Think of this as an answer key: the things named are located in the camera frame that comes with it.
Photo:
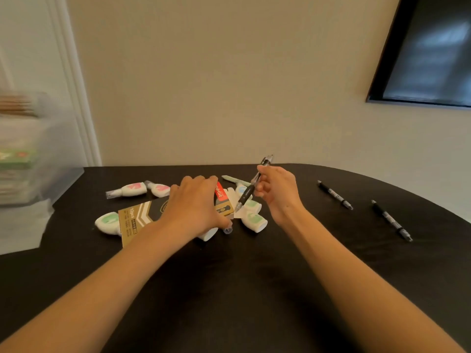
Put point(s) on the person's right hand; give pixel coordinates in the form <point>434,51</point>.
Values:
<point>281,198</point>

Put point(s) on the person's left hand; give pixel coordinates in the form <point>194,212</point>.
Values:
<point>191,209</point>

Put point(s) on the white green correction tape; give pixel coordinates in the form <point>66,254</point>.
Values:
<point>255,221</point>
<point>254,206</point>

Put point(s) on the white pink correction tape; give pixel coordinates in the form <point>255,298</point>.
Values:
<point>130,189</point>
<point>160,190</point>
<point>208,234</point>

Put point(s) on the black pen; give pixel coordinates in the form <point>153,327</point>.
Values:
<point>335,195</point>
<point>246,194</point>
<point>392,220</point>

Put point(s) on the white blue correction tape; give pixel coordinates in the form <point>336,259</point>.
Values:
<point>241,189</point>

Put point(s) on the green highlighter stick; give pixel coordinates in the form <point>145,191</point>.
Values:
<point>235,179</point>

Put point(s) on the black gold pen box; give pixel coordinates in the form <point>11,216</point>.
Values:
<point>140,220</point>

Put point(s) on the clear plastic storage bin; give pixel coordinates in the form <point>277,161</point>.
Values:
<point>62,161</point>

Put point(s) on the translucent plastic sheet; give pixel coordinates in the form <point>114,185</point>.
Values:
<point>22,227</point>

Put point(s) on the green pencil box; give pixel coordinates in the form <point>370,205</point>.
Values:
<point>16,159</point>

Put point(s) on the bundle of wooden pencils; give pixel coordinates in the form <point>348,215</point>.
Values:
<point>14,105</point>

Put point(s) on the person's left forearm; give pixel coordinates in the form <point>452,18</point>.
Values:
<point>92,297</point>

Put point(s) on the person's right forearm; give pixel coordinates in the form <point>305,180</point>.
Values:
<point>368,290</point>

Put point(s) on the black wall television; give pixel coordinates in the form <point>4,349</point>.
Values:
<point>430,51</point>

